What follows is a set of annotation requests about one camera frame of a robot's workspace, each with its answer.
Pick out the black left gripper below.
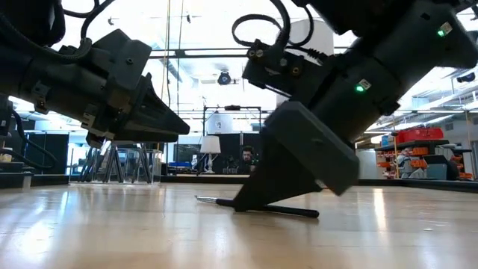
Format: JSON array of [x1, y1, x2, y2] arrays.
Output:
[[14, 28, 191, 149]]

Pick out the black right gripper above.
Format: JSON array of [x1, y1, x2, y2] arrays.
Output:
[[232, 40, 403, 214]]

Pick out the person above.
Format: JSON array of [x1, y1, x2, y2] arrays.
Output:
[[238, 145, 259, 175]]

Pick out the small white table lamp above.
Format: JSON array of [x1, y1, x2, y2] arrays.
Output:
[[200, 134, 223, 175]]

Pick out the thin hanging pole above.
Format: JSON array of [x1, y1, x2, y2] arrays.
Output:
[[390, 125, 399, 179]]

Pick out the black shelf rack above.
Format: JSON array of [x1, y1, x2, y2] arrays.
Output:
[[374, 138, 475, 181]]

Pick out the red storage bins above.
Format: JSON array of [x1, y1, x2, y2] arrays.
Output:
[[394, 126, 446, 146]]

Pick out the thin dark hanging cord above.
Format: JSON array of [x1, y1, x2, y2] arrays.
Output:
[[175, 0, 185, 147]]

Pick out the black metal stand frame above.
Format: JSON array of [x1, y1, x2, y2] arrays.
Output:
[[202, 105, 263, 135]]

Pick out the yellowish hanging cord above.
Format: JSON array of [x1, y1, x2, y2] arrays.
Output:
[[160, 0, 173, 100]]

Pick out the black ceiling camera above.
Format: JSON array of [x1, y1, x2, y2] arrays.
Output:
[[217, 69, 233, 87]]

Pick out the black left camera cable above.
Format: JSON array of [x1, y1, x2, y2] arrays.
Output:
[[0, 0, 117, 65]]

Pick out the black camera cable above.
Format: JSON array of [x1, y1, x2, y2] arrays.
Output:
[[230, 0, 315, 52], [0, 0, 117, 65]]

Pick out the black right camera cable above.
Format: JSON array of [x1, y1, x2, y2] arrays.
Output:
[[230, 0, 315, 52]]

